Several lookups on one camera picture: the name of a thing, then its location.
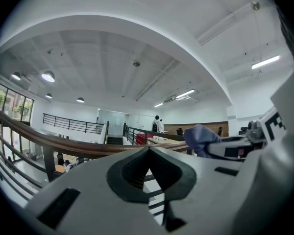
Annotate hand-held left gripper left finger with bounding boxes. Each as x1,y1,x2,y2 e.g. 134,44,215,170
24,147,168,235

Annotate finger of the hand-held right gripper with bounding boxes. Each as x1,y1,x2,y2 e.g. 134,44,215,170
220,135,248,143
207,140,251,160

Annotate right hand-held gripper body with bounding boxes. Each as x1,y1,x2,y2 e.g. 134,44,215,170
229,54,294,235

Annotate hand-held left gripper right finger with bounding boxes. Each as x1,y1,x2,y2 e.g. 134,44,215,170
149,146,246,235

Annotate purple-blue cloth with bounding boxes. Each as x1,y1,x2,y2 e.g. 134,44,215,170
183,123,222,159

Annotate brown wooden handrail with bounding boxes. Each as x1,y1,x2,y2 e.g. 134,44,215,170
0,103,195,160

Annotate small wooden desk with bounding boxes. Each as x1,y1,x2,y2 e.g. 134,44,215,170
53,164,67,175

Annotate black metal balustrade bars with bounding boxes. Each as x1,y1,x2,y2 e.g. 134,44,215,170
0,114,168,218

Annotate light wooden table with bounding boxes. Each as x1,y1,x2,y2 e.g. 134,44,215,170
146,136,188,152

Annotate dark staircase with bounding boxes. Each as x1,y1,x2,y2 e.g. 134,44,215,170
106,135,124,145

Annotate long black metal railing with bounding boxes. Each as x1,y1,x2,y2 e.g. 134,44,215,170
42,113,110,144

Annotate short black metal railing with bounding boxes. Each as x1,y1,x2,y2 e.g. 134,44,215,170
122,122,187,146

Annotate red cabinet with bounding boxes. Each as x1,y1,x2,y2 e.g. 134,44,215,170
135,133,148,145

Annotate glass partition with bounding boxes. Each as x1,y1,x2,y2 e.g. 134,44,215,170
97,108,126,135

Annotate white ceiling conduit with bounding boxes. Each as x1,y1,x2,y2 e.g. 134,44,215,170
135,59,181,102
196,11,237,47

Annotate black-framed window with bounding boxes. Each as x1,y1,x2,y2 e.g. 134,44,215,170
0,82,35,122

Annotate large dome pendant lamp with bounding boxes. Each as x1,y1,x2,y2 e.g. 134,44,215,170
41,70,56,83

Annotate brown wooden wall panel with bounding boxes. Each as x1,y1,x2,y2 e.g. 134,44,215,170
163,121,229,138

